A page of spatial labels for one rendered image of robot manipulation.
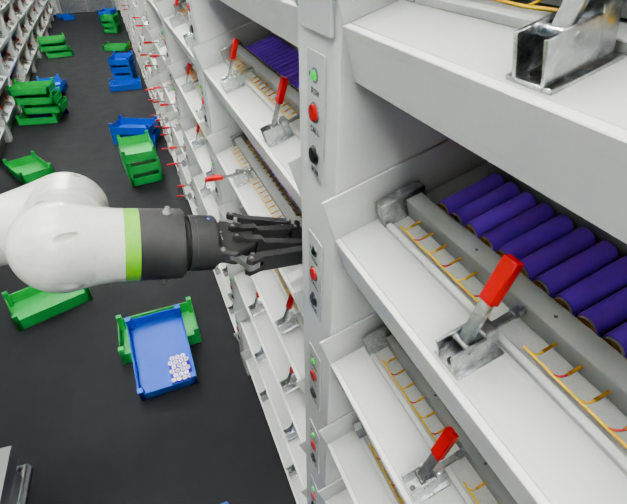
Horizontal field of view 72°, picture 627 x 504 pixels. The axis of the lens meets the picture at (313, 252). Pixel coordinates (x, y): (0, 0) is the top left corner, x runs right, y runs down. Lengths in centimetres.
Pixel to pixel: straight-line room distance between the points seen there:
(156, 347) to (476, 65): 165
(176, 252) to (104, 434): 121
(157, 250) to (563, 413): 43
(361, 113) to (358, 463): 52
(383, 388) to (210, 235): 29
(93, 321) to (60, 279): 154
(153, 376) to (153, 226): 124
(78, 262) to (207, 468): 110
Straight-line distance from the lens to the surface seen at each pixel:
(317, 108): 43
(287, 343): 87
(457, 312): 37
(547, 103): 22
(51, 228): 54
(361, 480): 73
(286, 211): 80
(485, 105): 25
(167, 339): 180
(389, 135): 42
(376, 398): 55
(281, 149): 63
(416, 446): 53
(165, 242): 55
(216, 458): 155
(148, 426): 167
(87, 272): 55
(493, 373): 34
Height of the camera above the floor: 135
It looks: 37 degrees down
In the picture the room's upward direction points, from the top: straight up
